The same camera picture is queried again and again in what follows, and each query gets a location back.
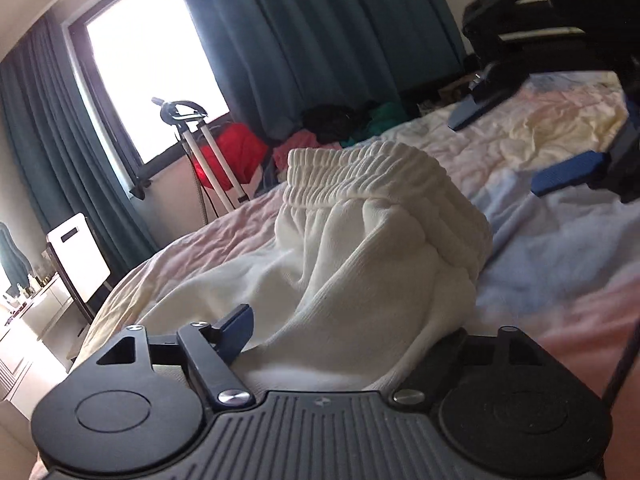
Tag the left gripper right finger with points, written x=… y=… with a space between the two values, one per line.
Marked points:
x=432 y=378

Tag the white dressing table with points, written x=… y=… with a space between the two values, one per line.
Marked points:
x=39 y=345

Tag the black garment pile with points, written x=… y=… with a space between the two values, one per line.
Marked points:
x=340 y=124

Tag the wavy frame vanity mirror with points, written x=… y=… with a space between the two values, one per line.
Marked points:
x=14 y=263

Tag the teal right curtain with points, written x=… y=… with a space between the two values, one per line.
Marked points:
x=274 y=59

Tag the silver tripod stand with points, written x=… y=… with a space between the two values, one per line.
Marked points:
x=181 y=114

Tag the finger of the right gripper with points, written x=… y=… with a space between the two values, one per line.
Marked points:
x=615 y=170
x=489 y=88

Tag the teal left curtain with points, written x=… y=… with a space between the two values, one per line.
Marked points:
x=58 y=153

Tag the window with dark frame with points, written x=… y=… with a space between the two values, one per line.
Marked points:
x=131 y=53

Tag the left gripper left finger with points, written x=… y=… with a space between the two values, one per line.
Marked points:
x=210 y=349

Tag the white black chair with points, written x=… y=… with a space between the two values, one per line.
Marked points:
x=79 y=262

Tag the cream white sweatpants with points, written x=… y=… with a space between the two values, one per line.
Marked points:
x=375 y=256

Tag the green garment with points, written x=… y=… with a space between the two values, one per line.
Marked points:
x=375 y=121

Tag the teal curtain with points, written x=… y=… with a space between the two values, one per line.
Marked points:
x=274 y=59
x=58 y=153

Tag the red bag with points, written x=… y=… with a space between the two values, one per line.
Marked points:
x=243 y=151

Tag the pastel tie-dye bed cover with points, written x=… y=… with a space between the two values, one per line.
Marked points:
x=549 y=386

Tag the pink garment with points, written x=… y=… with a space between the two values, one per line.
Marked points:
x=301 y=139

